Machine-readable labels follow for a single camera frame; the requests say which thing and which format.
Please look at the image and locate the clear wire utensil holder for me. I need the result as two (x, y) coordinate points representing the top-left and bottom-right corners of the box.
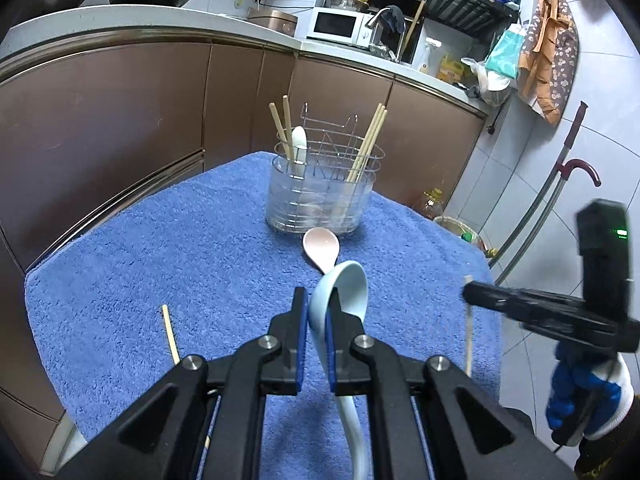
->
(266, 104), (387, 234)

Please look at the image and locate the orange patterned apron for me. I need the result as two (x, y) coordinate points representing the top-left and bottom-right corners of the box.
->
(518, 0), (579, 126)

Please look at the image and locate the teal hanging cloth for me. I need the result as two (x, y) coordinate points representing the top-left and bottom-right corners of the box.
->
(485, 26), (525, 79)

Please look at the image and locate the white microwave oven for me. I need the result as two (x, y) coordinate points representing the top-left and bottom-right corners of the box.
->
(306, 8), (373, 50)

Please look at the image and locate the white ceramic spoon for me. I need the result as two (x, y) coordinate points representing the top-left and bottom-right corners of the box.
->
(292, 126), (307, 179)

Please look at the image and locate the light blue ceramic spoon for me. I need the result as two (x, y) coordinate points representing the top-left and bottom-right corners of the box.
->
(308, 260), (369, 479)

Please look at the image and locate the red handled umbrella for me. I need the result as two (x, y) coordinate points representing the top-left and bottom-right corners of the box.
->
(558, 158), (602, 188)

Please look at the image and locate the brown rice cooker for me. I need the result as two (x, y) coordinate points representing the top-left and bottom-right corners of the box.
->
(246, 8), (298, 37)

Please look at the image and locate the chrome kitchen faucet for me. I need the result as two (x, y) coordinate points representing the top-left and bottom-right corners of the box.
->
(365, 4), (409, 61)

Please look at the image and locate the pink ceramic spoon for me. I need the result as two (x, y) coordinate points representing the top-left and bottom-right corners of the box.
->
(303, 228), (340, 274)

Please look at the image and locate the cooking oil bottle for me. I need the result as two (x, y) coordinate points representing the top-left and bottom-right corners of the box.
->
(413, 188), (444, 220)

